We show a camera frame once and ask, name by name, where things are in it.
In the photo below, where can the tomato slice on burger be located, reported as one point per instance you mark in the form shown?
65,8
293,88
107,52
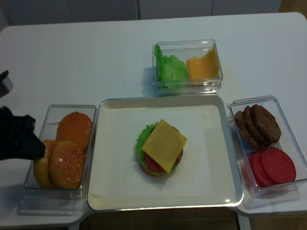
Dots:
154,166

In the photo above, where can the green lettuce leaves in container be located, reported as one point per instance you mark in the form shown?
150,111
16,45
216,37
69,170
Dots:
172,72

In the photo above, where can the back brown burger patty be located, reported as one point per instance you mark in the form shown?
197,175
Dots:
244,132

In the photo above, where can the sesame bun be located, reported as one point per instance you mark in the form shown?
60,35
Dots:
41,166
66,165

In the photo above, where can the middle brown burger patty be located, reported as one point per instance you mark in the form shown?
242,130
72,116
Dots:
252,129

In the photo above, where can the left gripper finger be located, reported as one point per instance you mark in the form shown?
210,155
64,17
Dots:
33,147

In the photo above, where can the clear bun container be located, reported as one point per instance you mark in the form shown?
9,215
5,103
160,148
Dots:
48,202

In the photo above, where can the back red tomato slice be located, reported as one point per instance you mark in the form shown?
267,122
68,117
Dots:
250,167

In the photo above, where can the front red tomato slice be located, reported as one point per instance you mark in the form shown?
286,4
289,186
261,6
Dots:
278,165

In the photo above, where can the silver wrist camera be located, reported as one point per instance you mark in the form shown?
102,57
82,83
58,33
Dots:
6,84

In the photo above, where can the bottom bun of burger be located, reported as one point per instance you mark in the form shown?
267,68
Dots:
151,173

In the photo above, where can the brown burger patty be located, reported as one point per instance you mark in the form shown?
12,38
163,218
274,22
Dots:
252,129
265,123
244,132

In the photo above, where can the lettuce leaf on burger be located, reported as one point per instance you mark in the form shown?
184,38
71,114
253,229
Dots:
141,140

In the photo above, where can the middle red tomato slice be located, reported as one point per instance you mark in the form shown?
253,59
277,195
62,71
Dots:
262,179

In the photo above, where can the orange bun bottom half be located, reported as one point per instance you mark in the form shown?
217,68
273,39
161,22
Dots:
75,127

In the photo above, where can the stack of cheese slices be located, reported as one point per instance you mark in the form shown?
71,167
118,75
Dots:
205,67

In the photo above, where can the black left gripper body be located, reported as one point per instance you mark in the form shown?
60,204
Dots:
14,131

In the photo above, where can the clear patty and tomato container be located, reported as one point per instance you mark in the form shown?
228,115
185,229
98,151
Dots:
284,197

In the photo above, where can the red tomato slice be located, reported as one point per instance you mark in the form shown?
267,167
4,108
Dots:
250,167
262,179
278,165

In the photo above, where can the clear lettuce and cheese container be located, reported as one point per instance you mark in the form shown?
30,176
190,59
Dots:
185,50

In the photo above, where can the cheese slice on burger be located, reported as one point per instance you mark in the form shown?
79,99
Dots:
164,145

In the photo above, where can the front brown burger patty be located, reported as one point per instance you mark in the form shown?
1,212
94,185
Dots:
265,123

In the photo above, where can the white metal tray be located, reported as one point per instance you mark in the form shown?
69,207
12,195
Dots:
207,175

